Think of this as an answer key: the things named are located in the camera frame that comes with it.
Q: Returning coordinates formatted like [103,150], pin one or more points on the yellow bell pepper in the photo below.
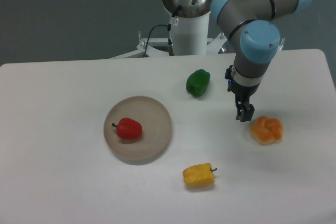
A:
[199,175]

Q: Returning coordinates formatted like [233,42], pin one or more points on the green bell pepper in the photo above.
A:
[197,82]

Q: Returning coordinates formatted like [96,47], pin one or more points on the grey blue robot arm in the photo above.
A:
[247,26]

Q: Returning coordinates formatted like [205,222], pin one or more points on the beige round plate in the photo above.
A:
[156,130]

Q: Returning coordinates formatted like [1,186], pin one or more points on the red bell pepper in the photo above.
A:
[128,129]

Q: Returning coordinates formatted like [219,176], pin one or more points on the orange knotted bread roll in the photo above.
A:
[266,130]

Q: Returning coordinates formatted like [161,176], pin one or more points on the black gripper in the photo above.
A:
[243,88]

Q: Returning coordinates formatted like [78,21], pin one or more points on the white metal base frame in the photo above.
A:
[158,47]

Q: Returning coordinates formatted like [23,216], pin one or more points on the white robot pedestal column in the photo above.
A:
[188,20]

